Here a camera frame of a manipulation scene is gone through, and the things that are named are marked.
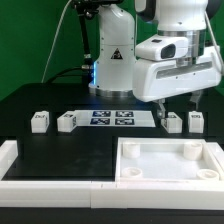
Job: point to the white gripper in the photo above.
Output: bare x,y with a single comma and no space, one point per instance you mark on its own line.
158,75

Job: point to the white square tabletop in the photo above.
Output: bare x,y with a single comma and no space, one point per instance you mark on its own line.
162,159

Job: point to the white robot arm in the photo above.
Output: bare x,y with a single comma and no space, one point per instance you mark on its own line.
114,69

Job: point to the white marker sheet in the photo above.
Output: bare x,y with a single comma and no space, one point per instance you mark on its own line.
114,118

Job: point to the white U-shaped fence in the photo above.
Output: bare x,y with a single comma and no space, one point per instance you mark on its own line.
199,195

